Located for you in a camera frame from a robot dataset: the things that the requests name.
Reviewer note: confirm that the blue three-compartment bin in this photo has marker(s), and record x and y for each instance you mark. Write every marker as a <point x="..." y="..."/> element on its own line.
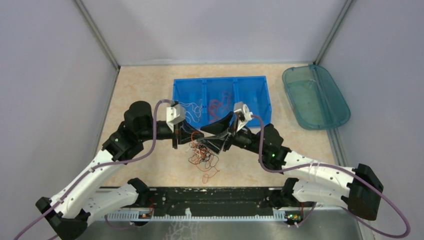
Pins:
<point x="209" y="99"/>

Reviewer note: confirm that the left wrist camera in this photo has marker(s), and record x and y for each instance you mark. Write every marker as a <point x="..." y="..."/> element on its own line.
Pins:
<point x="175" y="115"/>

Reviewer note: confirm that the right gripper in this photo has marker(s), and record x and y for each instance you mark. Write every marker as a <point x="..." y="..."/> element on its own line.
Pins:
<point x="216" y="143"/>

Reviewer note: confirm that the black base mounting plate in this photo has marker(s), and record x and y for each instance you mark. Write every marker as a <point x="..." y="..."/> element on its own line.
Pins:
<point x="217" y="201"/>

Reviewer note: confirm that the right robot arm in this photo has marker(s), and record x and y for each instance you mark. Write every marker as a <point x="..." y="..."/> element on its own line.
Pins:
<point x="318" y="172"/>

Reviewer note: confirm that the teal transparent plastic lid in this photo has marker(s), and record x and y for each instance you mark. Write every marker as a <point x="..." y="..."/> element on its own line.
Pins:
<point x="315" y="99"/>

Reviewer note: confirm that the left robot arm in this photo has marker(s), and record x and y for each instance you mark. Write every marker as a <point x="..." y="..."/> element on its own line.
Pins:
<point x="99" y="169"/>

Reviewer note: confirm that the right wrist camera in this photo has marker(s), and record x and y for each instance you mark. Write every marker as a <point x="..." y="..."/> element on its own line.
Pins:
<point x="243" y="115"/>

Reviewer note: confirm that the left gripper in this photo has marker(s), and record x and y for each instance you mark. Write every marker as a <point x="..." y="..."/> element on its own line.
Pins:
<point x="184" y="132"/>

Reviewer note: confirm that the aluminium front rail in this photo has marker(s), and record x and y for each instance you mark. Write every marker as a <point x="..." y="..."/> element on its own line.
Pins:
<point x="216" y="203"/>

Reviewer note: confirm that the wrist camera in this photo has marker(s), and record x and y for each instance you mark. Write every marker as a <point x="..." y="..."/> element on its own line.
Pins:
<point x="175" y="115"/>
<point x="243" y="115"/>

